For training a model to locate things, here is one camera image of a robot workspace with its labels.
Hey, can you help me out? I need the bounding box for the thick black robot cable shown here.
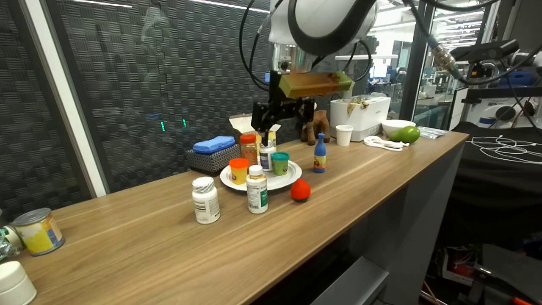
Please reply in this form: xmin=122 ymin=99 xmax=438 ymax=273
xmin=403 ymin=0 xmax=542 ymax=87

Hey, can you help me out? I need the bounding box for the white rope pile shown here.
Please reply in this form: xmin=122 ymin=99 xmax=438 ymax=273
xmin=467 ymin=132 xmax=542 ymax=168

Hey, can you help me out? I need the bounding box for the spice bottle with orange lid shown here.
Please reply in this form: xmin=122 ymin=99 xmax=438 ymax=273
xmin=238 ymin=132 xmax=259 ymax=166

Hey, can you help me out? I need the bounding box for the grey perforated box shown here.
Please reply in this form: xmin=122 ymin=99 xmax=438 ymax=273
xmin=186 ymin=143 xmax=242 ymax=175

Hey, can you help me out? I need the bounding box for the white paper plate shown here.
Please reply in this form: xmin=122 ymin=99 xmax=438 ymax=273
xmin=218 ymin=160 xmax=303 ymax=193

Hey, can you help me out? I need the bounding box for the blue toy bowling pin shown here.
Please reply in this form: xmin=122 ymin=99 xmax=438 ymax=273
xmin=311 ymin=132 xmax=328 ymax=175

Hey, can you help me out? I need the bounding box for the white jar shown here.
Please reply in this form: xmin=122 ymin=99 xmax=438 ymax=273
xmin=0 ymin=261 xmax=37 ymax=305

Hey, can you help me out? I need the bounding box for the white frame strip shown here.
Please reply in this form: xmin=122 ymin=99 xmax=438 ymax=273
xmin=18 ymin=0 xmax=108 ymax=200

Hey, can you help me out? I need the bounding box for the red ball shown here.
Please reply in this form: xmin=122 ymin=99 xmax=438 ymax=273
xmin=289 ymin=178 xmax=313 ymax=204

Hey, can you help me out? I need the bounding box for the open yellow cardboard box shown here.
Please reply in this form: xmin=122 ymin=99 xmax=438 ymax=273
xmin=227 ymin=112 xmax=282 ymax=158

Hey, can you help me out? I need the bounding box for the black vertical post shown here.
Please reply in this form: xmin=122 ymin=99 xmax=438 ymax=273
xmin=398 ymin=0 xmax=437 ymax=124

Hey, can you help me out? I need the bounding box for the white paper cup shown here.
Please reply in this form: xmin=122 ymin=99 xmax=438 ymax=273
xmin=333 ymin=124 xmax=354 ymax=148

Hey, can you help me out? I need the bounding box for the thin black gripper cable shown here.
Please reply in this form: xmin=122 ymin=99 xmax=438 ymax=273
xmin=237 ymin=0 xmax=284 ymax=93

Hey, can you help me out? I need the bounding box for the coiled white cable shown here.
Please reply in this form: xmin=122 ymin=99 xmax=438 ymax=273
xmin=362 ymin=134 xmax=409 ymax=153

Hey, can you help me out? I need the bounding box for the green fruit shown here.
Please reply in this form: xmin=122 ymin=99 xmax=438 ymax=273
xmin=391 ymin=126 xmax=421 ymax=146

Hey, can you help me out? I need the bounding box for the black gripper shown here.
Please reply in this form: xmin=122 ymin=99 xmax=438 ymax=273
xmin=250 ymin=97 xmax=316 ymax=134

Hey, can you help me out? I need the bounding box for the white equipment box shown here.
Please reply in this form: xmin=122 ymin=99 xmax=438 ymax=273
xmin=450 ymin=92 xmax=542 ymax=131

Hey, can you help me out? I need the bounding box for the blue sponge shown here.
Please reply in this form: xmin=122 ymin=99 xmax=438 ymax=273
xmin=191 ymin=134 xmax=237 ymax=156

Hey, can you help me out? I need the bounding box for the white bowl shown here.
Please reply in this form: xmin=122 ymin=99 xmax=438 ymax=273
xmin=381 ymin=119 xmax=416 ymax=141

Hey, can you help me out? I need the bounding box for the white grey appliance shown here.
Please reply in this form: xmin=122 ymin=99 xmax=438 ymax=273
xmin=328 ymin=93 xmax=393 ymax=143

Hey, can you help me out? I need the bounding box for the large white pill bottle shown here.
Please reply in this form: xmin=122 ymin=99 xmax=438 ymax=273
xmin=189 ymin=175 xmax=221 ymax=226

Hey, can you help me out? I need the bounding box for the small white-capped pill bottle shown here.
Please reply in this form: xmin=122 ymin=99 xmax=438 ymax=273
xmin=257 ymin=144 xmax=277 ymax=173

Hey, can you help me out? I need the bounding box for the brown moose plush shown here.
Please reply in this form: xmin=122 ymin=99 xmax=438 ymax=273
xmin=298 ymin=109 xmax=333 ymax=146

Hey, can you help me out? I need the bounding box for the white pill bottle green label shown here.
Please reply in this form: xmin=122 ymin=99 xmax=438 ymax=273
xmin=245 ymin=165 xmax=269 ymax=215

